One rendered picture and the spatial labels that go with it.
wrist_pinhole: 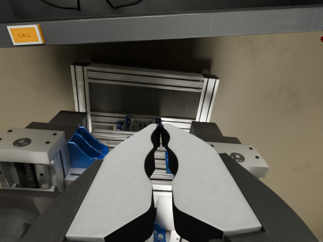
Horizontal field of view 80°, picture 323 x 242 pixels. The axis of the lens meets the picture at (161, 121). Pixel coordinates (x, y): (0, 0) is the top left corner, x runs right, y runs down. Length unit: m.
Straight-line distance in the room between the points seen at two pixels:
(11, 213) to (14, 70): 1.23
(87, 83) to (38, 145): 0.76
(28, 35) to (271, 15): 0.42
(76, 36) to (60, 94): 1.19
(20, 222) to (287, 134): 1.79
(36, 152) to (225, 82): 1.25
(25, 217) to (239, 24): 0.57
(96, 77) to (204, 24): 0.89
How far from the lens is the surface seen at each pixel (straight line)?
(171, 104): 1.22
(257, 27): 0.42
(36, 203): 0.53
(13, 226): 0.54
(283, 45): 1.58
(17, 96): 1.73
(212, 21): 0.39
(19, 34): 0.44
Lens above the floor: 1.33
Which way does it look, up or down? 62 degrees down
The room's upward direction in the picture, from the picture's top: 177 degrees clockwise
